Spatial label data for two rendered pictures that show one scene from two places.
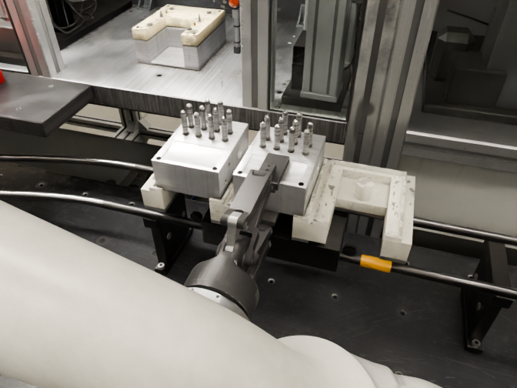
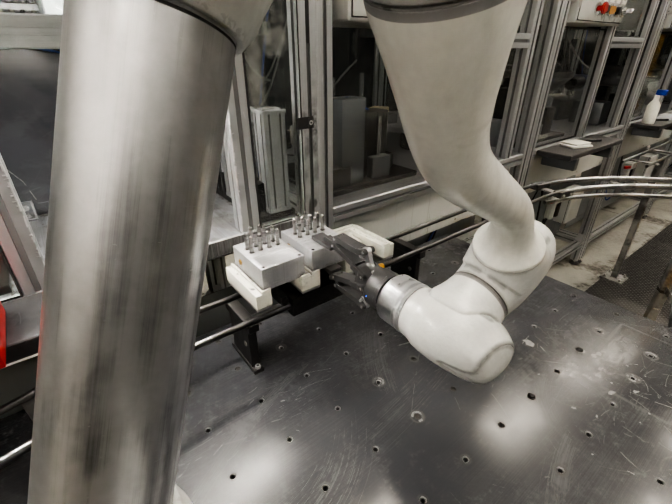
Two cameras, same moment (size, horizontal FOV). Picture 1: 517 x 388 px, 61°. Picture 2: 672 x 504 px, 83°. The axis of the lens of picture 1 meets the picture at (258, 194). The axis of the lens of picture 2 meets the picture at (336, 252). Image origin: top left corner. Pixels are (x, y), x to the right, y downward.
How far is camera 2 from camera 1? 56 cm
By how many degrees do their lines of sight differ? 46
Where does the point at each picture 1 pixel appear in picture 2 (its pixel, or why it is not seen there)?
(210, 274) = (384, 274)
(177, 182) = (278, 277)
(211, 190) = (299, 271)
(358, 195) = not seen: hidden behind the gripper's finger
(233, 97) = (228, 232)
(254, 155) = (304, 242)
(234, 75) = not seen: hidden behind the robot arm
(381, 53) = (314, 169)
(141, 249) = (225, 373)
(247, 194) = (352, 242)
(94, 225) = not seen: hidden behind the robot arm
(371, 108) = (315, 202)
